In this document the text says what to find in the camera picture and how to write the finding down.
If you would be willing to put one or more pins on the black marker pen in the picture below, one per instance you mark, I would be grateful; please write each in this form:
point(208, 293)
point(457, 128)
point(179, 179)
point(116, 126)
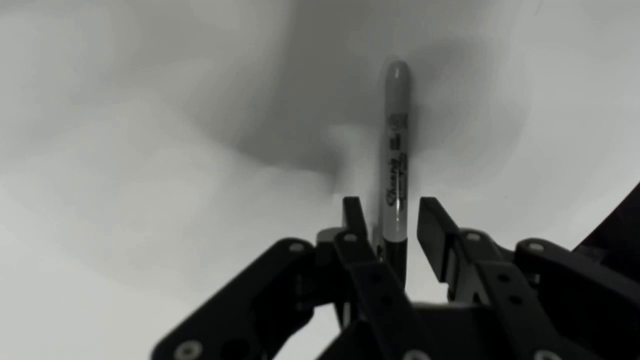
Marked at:
point(396, 133)

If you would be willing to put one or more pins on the grey round bowl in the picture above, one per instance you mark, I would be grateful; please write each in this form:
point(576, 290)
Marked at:
point(167, 100)

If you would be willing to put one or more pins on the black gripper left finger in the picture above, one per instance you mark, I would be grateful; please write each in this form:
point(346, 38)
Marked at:
point(360, 281)

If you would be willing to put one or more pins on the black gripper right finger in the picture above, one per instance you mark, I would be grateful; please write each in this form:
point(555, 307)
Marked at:
point(507, 293)

